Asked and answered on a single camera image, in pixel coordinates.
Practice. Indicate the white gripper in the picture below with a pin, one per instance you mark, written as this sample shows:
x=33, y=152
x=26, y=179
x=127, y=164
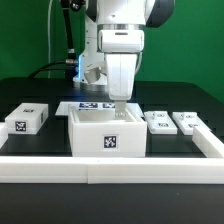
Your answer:
x=120, y=49

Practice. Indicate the white cabinet box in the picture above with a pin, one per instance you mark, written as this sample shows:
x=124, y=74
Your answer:
x=97, y=133

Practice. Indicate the white cabinet door panel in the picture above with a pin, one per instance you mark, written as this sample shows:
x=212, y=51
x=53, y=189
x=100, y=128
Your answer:
x=187, y=121
x=159, y=122

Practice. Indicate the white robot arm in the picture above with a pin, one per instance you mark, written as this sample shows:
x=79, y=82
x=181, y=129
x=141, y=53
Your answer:
x=109, y=15

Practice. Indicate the white cabinet top block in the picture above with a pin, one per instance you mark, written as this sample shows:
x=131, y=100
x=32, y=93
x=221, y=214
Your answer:
x=27, y=118

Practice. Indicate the white marker sheet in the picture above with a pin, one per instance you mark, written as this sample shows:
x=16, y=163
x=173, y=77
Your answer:
x=64, y=106

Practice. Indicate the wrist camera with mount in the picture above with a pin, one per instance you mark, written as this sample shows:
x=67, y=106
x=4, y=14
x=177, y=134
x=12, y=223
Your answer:
x=93, y=75

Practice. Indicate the white frame border wall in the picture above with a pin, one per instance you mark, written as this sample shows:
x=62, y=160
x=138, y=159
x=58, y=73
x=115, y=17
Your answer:
x=34, y=169

